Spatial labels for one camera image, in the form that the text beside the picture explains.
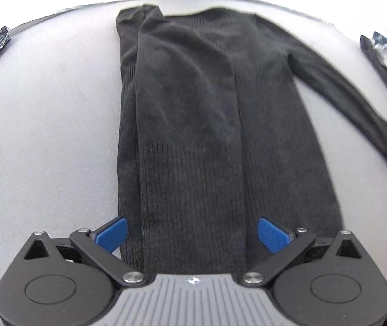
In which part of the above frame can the black knit sweater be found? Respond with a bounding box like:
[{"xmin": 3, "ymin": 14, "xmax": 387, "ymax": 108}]
[{"xmin": 115, "ymin": 4, "xmax": 387, "ymax": 276}]

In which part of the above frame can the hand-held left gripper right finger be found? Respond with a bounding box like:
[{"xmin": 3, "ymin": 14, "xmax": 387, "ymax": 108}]
[{"xmin": 240, "ymin": 217, "xmax": 364, "ymax": 285}]

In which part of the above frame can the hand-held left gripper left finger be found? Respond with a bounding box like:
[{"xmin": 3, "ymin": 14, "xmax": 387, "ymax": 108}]
[{"xmin": 23, "ymin": 217, "xmax": 146, "ymax": 285}]

